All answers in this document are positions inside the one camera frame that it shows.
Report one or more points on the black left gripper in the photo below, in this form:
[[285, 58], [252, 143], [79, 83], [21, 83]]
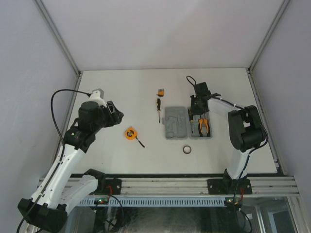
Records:
[[118, 115]]

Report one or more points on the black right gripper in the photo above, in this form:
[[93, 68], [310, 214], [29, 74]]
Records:
[[194, 110]]

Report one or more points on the screwdriver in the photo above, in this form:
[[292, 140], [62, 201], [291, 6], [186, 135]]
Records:
[[191, 122], [158, 105]]

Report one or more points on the orange black pliers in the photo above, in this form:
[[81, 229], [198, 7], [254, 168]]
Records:
[[203, 127]]

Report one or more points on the grey plastic tool case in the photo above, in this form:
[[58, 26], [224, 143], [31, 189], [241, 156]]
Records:
[[177, 124]]

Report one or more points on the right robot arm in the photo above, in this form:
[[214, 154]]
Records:
[[246, 131]]

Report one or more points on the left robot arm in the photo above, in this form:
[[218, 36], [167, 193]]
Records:
[[49, 206]]

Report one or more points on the orange tape measure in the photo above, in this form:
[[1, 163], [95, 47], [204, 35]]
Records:
[[132, 134]]

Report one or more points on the orange hex key set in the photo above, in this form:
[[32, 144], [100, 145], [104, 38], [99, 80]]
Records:
[[160, 93]]

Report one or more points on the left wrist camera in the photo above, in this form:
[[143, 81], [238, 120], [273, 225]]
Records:
[[97, 96]]

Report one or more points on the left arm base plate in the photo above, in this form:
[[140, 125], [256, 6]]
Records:
[[109, 186]]

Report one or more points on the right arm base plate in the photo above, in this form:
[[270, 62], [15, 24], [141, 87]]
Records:
[[221, 187]]

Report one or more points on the grey slotted cable duct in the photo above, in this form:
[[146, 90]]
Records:
[[153, 202]]

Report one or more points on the aluminium front rail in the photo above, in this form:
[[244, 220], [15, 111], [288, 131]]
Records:
[[261, 187]]

